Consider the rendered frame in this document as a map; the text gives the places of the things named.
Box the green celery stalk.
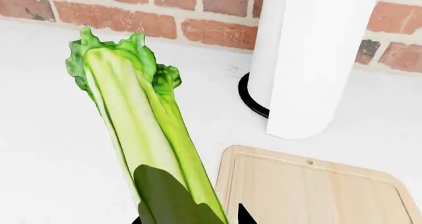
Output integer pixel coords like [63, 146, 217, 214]
[65, 26, 231, 224]

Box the black paper towel holder base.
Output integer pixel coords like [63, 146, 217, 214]
[237, 72, 271, 119]

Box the white paper towel roll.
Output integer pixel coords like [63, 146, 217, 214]
[247, 0, 381, 140]

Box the light wooden cutting board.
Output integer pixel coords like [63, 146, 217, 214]
[214, 144, 415, 224]

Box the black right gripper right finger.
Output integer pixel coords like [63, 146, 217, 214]
[237, 202, 258, 224]

